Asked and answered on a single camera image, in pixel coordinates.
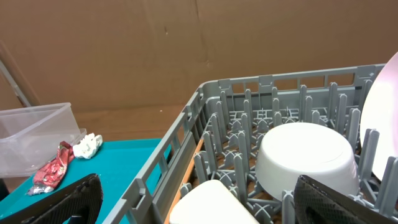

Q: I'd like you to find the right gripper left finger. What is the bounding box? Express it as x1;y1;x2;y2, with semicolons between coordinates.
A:
1;174;103;224

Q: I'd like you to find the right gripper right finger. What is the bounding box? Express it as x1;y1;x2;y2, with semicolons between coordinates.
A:
294;175;395;224

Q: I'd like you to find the red foil snack wrapper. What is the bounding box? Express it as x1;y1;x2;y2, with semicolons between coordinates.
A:
27;141;74;195

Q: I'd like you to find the white round bowl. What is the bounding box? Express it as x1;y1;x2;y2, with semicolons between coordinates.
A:
255;123;359;200

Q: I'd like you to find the white napkin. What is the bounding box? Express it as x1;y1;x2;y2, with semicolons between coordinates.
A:
73;133;103;159

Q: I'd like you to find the wooden chopstick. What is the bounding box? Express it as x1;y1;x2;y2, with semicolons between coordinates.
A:
164;138;204;224

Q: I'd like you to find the white paper cup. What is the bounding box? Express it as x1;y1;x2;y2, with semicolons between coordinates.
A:
169;180;257;224

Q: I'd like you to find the pink round plate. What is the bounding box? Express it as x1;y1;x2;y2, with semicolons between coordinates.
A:
360;55;397;180

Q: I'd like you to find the grey dishwasher rack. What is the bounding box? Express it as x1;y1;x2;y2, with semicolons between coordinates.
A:
105;64;397;223

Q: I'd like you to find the teal serving tray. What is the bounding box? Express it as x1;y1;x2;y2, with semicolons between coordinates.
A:
1;139;160;223

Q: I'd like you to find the clear plastic storage bin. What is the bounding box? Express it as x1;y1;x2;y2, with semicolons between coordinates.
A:
1;103;87;178

